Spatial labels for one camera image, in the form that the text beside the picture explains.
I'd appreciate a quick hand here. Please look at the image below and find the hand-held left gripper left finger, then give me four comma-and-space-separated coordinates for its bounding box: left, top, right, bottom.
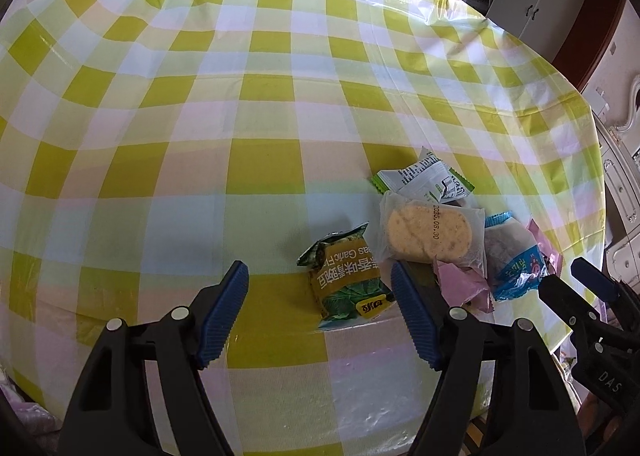
59, 260, 250, 456

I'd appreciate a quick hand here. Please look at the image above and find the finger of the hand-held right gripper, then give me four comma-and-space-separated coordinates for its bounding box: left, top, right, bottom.
539, 274, 602, 338
571, 257, 631, 308

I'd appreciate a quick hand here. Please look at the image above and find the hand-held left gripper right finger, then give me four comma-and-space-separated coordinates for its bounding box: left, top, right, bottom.
390, 260, 583, 456

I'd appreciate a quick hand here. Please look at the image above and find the pink snack bar packet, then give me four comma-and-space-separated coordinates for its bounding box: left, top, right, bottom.
434, 218, 563, 313

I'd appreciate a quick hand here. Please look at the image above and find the blue cartoon snack packet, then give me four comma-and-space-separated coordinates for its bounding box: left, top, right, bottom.
482, 211, 563, 302

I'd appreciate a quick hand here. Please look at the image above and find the green pea snack packet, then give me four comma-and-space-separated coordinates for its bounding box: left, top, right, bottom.
297, 222, 396, 330

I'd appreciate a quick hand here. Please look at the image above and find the clear round cracker packet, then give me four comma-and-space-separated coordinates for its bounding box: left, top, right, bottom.
377, 191, 488, 282

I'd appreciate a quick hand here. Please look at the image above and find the white ornate cabinet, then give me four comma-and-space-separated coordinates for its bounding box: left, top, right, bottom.
582, 76, 640, 287

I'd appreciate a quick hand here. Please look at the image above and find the white and green snack packet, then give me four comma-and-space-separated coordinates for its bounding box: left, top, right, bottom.
371, 147, 476, 204

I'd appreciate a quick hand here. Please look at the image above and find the green checked plastic tablecloth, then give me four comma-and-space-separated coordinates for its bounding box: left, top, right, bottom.
0, 0, 608, 454

